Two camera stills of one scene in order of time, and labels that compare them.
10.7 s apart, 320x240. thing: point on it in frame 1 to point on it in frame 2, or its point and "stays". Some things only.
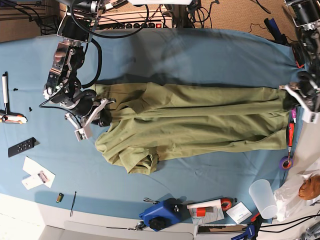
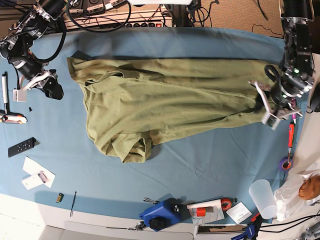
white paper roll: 216,203 stays
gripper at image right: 305,95 to 279,101
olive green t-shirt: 150,124 to 131,101
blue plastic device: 166,212 stays
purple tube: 294,114 stays
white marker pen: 4,79 stays
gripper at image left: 89,109 to 32,74
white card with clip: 35,180 stays
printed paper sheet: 212,214 stays
